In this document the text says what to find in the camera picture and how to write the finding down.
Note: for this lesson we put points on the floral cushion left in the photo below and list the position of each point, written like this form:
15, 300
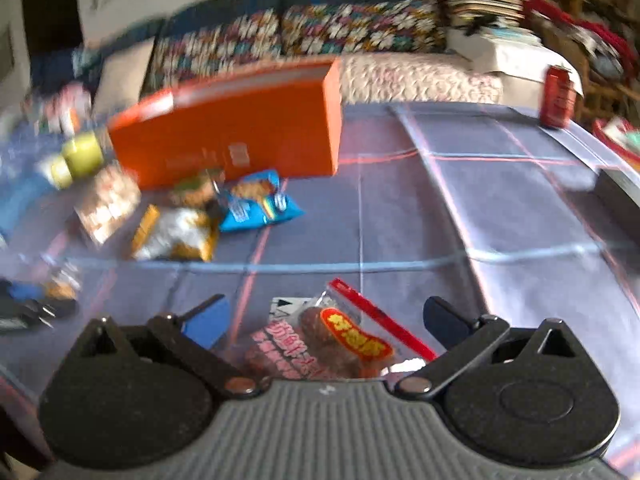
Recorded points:
214, 49

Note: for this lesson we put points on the white box on sofa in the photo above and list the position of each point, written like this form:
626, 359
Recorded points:
513, 58

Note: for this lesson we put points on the orange cardboard box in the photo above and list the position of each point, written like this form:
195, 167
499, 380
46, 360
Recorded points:
282, 116

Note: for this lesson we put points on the green mug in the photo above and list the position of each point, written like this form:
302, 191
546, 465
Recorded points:
80, 157

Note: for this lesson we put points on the floral cushion right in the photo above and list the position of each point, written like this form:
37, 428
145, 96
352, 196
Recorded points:
407, 26

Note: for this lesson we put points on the clear bag white puffs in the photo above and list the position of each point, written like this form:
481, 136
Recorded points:
111, 199

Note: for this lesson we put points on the floral cushion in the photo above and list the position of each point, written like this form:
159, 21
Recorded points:
214, 49
407, 26

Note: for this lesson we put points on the plaid blue tablecloth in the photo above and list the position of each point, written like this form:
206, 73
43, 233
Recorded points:
476, 204

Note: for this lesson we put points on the red brown jujube bag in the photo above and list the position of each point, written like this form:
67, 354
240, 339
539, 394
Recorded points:
338, 334

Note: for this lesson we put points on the silver yellow snack packet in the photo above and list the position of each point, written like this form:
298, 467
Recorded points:
174, 233

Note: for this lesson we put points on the blue cookie snack packet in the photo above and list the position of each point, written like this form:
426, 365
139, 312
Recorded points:
255, 201

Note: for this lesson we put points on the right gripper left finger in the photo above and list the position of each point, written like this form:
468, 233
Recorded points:
208, 322

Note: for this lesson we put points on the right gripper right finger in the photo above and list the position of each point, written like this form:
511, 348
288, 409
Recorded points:
445, 324

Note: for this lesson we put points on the black box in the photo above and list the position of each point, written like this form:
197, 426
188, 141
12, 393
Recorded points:
620, 196

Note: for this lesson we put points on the beige pillow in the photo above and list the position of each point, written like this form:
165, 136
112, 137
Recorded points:
122, 79

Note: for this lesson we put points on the clear pack brown cookies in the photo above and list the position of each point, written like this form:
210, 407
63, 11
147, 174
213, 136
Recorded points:
199, 191

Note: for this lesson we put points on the red soda can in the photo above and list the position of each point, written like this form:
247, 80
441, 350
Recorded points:
558, 98

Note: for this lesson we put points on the round biscuit clear pack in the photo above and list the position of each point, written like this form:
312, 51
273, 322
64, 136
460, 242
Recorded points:
64, 283

